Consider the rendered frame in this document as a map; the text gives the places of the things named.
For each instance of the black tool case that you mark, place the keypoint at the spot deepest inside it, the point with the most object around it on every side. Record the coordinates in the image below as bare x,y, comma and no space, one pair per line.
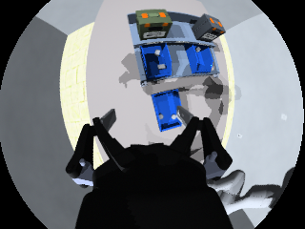
207,28

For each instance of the blue open-front bin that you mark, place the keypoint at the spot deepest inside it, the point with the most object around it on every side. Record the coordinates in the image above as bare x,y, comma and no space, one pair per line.
165,104
203,57
151,61

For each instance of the dark grey shelf rack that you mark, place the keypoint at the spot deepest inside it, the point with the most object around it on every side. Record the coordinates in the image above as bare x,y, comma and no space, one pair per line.
181,30

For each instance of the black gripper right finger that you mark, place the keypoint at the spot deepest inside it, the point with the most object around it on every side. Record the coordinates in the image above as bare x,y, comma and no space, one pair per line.
216,158

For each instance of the dark green tool case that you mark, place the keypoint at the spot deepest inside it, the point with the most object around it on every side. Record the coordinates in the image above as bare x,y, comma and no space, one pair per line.
153,24

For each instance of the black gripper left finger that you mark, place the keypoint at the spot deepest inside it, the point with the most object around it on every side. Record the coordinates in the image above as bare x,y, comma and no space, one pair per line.
80,167

